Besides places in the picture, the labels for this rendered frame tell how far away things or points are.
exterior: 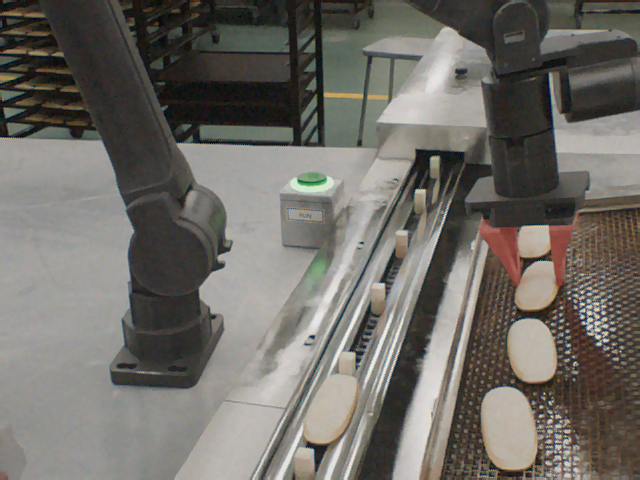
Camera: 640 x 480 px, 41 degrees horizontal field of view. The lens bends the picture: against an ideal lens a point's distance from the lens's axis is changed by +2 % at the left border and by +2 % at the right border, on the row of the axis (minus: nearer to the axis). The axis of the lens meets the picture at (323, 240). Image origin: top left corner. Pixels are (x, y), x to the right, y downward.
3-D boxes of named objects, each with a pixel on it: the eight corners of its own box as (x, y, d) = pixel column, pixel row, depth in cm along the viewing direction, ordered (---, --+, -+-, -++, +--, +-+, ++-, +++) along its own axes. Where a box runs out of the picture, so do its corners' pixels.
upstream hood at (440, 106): (467, 18, 239) (469, -14, 236) (535, 19, 235) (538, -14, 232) (375, 168, 130) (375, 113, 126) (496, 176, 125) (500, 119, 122)
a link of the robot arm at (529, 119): (475, 62, 77) (483, 75, 72) (554, 47, 76) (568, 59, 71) (485, 136, 80) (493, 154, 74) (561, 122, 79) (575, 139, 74)
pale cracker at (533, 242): (522, 223, 97) (521, 214, 97) (557, 221, 96) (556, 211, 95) (512, 261, 89) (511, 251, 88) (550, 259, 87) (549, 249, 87)
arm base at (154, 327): (150, 321, 94) (107, 384, 83) (142, 255, 91) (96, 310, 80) (226, 325, 93) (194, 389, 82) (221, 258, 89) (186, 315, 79)
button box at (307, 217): (296, 245, 119) (293, 170, 115) (351, 250, 117) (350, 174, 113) (279, 271, 112) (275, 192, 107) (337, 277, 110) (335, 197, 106)
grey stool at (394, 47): (454, 134, 422) (459, 40, 403) (427, 156, 393) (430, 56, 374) (387, 125, 438) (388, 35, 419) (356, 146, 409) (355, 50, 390)
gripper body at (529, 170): (481, 195, 84) (471, 122, 81) (591, 188, 80) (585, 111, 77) (466, 221, 78) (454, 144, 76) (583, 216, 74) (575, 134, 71)
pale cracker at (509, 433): (477, 393, 68) (475, 381, 67) (527, 388, 67) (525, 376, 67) (487, 476, 59) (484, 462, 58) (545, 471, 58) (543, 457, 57)
